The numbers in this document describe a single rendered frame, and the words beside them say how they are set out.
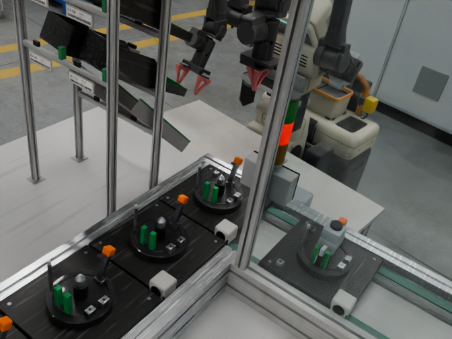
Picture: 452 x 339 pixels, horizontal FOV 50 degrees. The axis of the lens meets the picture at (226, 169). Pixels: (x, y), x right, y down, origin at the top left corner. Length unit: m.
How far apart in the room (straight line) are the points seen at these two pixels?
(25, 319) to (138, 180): 0.66
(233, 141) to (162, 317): 0.93
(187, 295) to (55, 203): 0.56
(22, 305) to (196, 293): 0.36
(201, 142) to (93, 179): 0.45
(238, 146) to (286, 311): 0.80
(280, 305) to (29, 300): 0.56
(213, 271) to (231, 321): 0.13
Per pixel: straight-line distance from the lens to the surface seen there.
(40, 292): 1.13
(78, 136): 1.63
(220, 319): 1.22
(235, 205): 1.33
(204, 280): 1.16
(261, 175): 1.02
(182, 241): 1.18
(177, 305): 1.11
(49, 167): 1.65
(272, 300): 1.20
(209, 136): 1.85
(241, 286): 1.24
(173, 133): 1.44
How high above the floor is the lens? 1.82
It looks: 35 degrees down
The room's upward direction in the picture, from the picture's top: 10 degrees clockwise
